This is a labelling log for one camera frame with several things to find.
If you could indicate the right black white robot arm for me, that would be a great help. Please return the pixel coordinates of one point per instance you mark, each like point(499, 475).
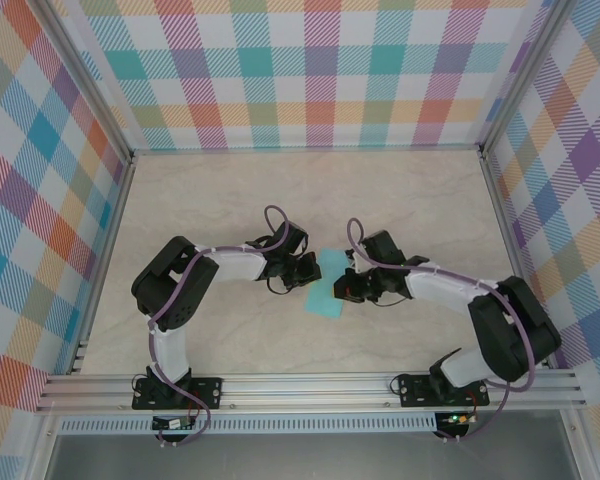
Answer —
point(445, 292)

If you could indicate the aluminium side rail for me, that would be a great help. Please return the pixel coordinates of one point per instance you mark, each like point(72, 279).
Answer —
point(515, 240)
point(107, 260)

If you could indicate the small circuit board with LED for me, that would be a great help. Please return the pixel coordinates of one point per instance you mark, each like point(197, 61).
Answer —
point(457, 419)

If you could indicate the aluminium corner post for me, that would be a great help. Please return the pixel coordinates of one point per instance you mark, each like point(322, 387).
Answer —
point(85, 80)
point(525, 75)

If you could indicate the wide aluminium mounting rail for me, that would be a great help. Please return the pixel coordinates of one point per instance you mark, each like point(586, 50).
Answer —
point(305, 390)

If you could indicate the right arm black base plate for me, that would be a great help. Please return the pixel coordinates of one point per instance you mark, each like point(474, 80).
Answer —
point(415, 392)

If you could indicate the green circuit board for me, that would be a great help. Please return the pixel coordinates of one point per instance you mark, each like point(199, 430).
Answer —
point(172, 424)

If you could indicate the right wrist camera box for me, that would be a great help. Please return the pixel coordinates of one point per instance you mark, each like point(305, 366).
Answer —
point(354, 262)

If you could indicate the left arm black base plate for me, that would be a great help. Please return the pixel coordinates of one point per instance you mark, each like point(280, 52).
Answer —
point(207, 392)

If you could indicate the light blue cloth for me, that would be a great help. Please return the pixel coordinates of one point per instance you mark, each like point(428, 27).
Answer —
point(325, 302)

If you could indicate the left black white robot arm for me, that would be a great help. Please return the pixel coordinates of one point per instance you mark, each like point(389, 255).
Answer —
point(240, 265)

